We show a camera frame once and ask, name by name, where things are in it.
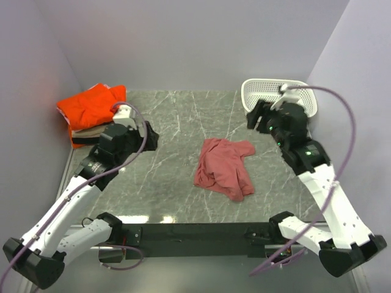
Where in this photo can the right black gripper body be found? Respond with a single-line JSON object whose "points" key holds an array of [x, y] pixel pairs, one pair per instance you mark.
{"points": [[270, 117]]}

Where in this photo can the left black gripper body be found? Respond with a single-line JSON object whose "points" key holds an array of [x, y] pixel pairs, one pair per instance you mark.
{"points": [[135, 140]]}

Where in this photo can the pink red t shirt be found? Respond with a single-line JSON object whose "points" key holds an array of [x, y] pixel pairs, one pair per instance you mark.
{"points": [[221, 168]]}

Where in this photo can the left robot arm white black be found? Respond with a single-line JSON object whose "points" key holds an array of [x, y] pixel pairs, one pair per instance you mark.
{"points": [[42, 253]]}

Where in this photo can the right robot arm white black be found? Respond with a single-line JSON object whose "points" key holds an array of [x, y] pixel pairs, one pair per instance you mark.
{"points": [[349, 242]]}

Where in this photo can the white perforated plastic basket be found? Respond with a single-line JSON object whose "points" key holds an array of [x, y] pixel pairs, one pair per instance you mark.
{"points": [[255, 89]]}

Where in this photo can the beige folded t shirt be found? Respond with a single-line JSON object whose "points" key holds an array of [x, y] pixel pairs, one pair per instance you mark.
{"points": [[92, 132]]}

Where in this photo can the orange folded t shirt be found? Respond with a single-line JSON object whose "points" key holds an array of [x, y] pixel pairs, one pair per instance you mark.
{"points": [[91, 108]]}

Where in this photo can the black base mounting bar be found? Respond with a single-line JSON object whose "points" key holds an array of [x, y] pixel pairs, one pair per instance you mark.
{"points": [[253, 239]]}

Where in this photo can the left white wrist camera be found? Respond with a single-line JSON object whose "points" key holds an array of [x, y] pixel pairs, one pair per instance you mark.
{"points": [[125, 116]]}

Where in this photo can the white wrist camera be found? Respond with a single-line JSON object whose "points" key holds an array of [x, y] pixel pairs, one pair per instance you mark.
{"points": [[125, 116], [287, 96]]}

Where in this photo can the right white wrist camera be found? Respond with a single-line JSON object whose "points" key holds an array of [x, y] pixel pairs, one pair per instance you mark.
{"points": [[287, 96]]}

